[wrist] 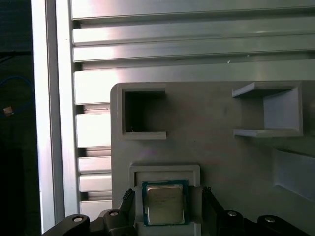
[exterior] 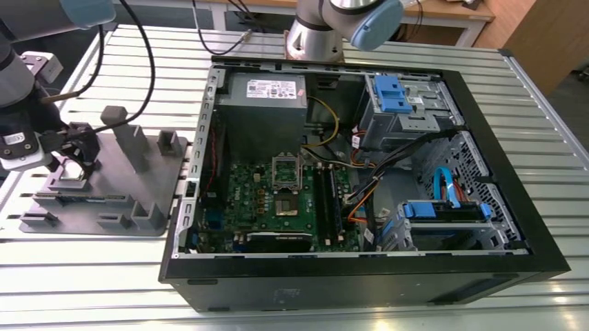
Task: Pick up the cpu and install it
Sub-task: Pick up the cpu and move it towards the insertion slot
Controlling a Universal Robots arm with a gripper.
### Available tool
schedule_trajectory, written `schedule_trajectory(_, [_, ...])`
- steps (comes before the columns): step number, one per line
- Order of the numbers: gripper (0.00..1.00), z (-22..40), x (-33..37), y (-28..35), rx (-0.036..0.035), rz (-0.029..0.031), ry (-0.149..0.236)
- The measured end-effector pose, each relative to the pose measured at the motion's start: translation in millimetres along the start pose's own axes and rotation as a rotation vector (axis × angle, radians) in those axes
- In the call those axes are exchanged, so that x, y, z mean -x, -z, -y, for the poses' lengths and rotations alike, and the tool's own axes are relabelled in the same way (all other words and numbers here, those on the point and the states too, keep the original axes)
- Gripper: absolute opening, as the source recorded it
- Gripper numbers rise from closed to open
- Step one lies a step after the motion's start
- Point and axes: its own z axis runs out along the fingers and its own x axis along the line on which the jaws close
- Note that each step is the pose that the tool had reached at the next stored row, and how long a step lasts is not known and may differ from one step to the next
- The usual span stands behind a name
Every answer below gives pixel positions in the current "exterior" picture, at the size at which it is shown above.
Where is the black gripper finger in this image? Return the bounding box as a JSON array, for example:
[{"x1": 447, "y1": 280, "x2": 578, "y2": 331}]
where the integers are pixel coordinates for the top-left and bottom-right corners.
[
  {"x1": 46, "y1": 151, "x2": 66, "y2": 175},
  {"x1": 69, "y1": 127, "x2": 102, "y2": 180}
]

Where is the silver CPU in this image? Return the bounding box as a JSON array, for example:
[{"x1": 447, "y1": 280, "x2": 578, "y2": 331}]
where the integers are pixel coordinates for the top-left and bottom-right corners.
[{"x1": 58, "y1": 165, "x2": 90, "y2": 182}]

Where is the metal socket cover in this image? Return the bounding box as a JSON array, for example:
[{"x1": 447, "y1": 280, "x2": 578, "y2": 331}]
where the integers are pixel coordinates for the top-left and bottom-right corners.
[{"x1": 270, "y1": 151, "x2": 306, "y2": 191}]

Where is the wire locking lever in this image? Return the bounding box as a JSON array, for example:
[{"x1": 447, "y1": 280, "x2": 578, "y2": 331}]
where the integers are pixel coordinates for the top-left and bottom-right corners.
[{"x1": 298, "y1": 151, "x2": 309, "y2": 196}]

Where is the CPU socket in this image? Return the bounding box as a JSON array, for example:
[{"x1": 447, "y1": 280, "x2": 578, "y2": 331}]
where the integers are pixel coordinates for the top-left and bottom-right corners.
[{"x1": 274, "y1": 192, "x2": 304, "y2": 219}]

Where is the blue RAM stick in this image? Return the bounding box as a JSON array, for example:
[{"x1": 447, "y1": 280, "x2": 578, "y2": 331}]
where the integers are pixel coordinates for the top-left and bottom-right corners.
[{"x1": 34, "y1": 195, "x2": 129, "y2": 204}]

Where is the grey parts rack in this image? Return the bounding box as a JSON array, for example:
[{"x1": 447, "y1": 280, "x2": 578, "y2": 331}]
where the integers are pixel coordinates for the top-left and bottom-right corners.
[{"x1": 17, "y1": 105, "x2": 192, "y2": 238}]

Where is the blue board connector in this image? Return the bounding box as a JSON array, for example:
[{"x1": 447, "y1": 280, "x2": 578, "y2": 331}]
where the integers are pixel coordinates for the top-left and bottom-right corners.
[{"x1": 206, "y1": 210, "x2": 228, "y2": 229}]

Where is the green motherboard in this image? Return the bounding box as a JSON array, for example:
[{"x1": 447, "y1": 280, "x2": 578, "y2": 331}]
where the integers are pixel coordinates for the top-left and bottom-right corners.
[{"x1": 197, "y1": 161, "x2": 365, "y2": 254}]

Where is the white power supply label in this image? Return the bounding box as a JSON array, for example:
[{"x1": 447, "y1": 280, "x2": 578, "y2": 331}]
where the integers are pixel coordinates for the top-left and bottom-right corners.
[{"x1": 246, "y1": 79, "x2": 298, "y2": 99}]

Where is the grey power supply unit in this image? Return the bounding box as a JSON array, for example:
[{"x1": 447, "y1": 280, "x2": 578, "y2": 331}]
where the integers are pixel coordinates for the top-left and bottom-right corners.
[{"x1": 216, "y1": 72, "x2": 309, "y2": 158}]

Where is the black graphics card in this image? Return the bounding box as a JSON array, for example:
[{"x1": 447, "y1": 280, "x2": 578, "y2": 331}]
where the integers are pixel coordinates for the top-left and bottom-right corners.
[{"x1": 245, "y1": 230, "x2": 313, "y2": 253}]

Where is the black RAM slot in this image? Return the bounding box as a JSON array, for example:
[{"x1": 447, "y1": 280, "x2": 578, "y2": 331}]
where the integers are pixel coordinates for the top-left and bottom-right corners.
[
  {"x1": 328, "y1": 163, "x2": 340, "y2": 242},
  {"x1": 314, "y1": 163, "x2": 326, "y2": 245},
  {"x1": 321, "y1": 163, "x2": 333, "y2": 244}
]

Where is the black PC case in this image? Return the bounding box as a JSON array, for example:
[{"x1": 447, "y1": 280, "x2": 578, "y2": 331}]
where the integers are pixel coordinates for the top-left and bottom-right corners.
[{"x1": 158, "y1": 54, "x2": 574, "y2": 314}]

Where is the blue drive bay latch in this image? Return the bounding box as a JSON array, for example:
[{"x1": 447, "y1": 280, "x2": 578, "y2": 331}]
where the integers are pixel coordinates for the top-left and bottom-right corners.
[{"x1": 374, "y1": 74, "x2": 413, "y2": 114}]

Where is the silver drive bay cage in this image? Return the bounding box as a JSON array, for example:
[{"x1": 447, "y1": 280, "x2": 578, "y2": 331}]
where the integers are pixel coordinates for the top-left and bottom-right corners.
[{"x1": 358, "y1": 72, "x2": 465, "y2": 152}]

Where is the silver disk bay cage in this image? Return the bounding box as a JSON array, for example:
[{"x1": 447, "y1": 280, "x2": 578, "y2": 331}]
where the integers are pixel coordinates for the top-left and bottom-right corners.
[{"x1": 395, "y1": 199, "x2": 527, "y2": 253}]

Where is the hard disk in blue carrier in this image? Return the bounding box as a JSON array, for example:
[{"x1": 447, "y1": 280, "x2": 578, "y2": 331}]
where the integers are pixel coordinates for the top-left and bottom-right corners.
[{"x1": 401, "y1": 201, "x2": 491, "y2": 222}]

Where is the wooden desk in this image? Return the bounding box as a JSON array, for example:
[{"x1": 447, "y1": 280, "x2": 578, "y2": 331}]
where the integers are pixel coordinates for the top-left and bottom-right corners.
[{"x1": 399, "y1": 0, "x2": 497, "y2": 48}]

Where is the wooden cabinet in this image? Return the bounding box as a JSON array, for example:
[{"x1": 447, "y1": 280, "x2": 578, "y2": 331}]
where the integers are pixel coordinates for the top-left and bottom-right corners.
[{"x1": 473, "y1": 0, "x2": 589, "y2": 99}]

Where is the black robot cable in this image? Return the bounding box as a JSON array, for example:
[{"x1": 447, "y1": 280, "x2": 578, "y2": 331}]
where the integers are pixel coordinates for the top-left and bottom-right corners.
[
  {"x1": 41, "y1": 23, "x2": 109, "y2": 103},
  {"x1": 94, "y1": 0, "x2": 155, "y2": 132}
]

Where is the thin red wire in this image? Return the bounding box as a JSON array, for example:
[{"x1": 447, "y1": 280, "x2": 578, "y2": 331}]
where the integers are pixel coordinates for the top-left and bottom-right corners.
[{"x1": 204, "y1": 126, "x2": 218, "y2": 194}]

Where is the black cable metal plug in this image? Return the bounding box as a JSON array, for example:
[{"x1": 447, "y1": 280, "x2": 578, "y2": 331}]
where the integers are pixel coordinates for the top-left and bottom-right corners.
[{"x1": 192, "y1": 0, "x2": 253, "y2": 56}]

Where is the yellow wire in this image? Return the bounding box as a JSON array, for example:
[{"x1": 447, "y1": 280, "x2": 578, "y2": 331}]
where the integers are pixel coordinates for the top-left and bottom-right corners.
[{"x1": 304, "y1": 96, "x2": 341, "y2": 149}]

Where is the orange wire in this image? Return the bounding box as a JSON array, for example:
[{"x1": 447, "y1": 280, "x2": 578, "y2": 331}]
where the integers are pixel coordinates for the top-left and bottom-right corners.
[{"x1": 348, "y1": 192, "x2": 377, "y2": 227}]

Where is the black cable bundle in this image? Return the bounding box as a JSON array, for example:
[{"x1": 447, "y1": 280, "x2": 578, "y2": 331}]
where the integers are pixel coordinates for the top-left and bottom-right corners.
[{"x1": 348, "y1": 130, "x2": 464, "y2": 203}]

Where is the blue plastic bay rail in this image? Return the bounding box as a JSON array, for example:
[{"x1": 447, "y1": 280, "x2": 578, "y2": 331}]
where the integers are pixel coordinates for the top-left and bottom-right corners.
[{"x1": 374, "y1": 219, "x2": 399, "y2": 252}]

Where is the blue wire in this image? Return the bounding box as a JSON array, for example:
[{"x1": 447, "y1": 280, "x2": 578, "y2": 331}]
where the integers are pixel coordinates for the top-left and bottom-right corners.
[{"x1": 432, "y1": 165, "x2": 464, "y2": 210}]

